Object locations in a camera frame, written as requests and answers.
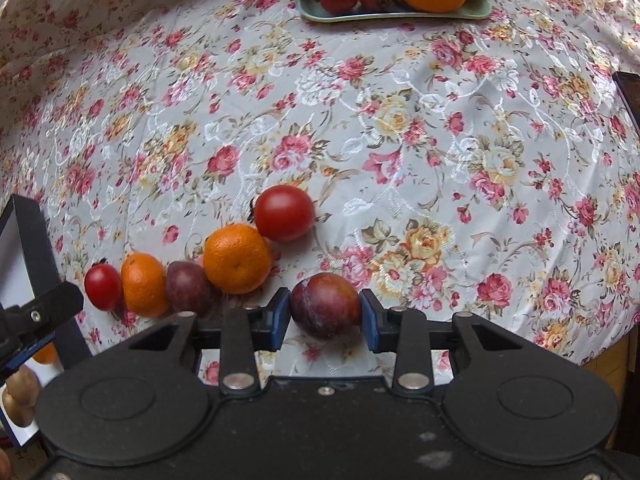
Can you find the black box white inside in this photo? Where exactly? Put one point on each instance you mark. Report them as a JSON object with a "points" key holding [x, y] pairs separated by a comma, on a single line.
{"points": [[12, 260]]}

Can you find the floral tablecloth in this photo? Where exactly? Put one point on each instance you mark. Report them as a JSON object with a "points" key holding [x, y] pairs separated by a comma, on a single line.
{"points": [[400, 135]]}

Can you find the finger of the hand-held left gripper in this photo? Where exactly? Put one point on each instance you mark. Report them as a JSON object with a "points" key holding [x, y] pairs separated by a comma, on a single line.
{"points": [[45, 310], [27, 355]]}

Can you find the pale green plate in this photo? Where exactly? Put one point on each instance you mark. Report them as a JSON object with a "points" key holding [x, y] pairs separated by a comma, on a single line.
{"points": [[400, 16]]}

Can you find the dark phone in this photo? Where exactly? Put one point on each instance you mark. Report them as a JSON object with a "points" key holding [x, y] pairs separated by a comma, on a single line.
{"points": [[630, 105]]}

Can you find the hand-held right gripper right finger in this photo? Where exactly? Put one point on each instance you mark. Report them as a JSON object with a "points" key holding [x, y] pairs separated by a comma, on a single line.
{"points": [[371, 322]]}

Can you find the purple red plum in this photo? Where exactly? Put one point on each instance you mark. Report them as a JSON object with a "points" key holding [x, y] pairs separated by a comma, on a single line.
{"points": [[189, 287], [325, 312]]}

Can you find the brown kiwi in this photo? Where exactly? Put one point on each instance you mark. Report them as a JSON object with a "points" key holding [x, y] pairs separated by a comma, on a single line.
{"points": [[22, 385], [15, 412]]}

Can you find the orange mandarin with stem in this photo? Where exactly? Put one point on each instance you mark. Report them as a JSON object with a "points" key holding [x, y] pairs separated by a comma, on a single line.
{"points": [[46, 355]]}

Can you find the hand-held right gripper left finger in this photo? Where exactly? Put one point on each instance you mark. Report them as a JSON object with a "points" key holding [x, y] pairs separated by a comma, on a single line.
{"points": [[279, 317]]}

